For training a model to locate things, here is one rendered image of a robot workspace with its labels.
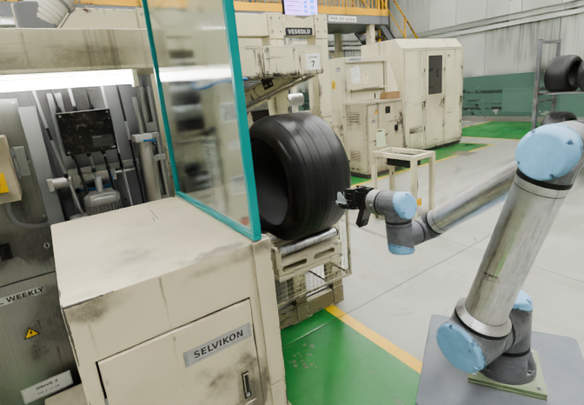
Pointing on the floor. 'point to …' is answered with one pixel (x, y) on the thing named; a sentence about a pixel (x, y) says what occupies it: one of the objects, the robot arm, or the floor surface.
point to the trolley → (557, 82)
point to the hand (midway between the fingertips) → (338, 202)
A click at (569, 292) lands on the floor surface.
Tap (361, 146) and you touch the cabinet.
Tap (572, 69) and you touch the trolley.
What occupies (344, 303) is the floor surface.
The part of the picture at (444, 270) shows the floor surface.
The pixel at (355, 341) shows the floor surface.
